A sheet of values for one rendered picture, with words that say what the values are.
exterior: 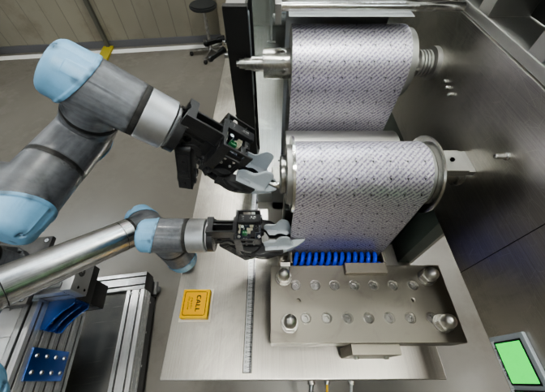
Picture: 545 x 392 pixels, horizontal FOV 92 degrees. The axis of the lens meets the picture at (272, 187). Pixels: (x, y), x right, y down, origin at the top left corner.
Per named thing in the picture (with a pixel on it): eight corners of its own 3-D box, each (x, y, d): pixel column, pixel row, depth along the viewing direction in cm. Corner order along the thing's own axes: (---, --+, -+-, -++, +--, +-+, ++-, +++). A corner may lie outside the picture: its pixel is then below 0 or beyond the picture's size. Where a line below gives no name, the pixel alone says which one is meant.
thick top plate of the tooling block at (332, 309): (270, 273, 67) (270, 264, 62) (426, 273, 67) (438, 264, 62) (270, 346, 58) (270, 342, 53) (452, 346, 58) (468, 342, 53)
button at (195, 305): (186, 291, 71) (183, 289, 70) (212, 291, 71) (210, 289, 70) (181, 320, 67) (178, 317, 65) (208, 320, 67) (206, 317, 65)
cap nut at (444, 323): (430, 313, 56) (440, 309, 53) (447, 313, 56) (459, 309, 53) (435, 333, 54) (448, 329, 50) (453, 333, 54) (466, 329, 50)
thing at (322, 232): (288, 250, 66) (293, 211, 51) (382, 249, 66) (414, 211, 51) (288, 252, 65) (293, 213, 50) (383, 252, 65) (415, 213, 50)
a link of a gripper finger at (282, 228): (306, 226, 56) (263, 227, 56) (303, 239, 61) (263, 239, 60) (305, 214, 58) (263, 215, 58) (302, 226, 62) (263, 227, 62)
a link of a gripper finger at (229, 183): (254, 196, 45) (208, 174, 41) (248, 200, 46) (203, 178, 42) (256, 175, 48) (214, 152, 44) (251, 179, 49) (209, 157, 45)
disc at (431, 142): (394, 171, 61) (422, 118, 50) (396, 171, 61) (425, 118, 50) (415, 226, 52) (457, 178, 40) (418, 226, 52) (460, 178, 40)
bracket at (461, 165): (430, 156, 50) (435, 148, 49) (460, 156, 50) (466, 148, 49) (439, 176, 47) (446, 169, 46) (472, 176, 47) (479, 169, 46)
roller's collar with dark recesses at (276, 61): (263, 69, 63) (263, 41, 58) (289, 69, 63) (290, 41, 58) (263, 84, 59) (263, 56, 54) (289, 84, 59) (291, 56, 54)
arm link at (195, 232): (190, 258, 59) (197, 226, 64) (211, 258, 59) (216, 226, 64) (182, 243, 53) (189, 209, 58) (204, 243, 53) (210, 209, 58)
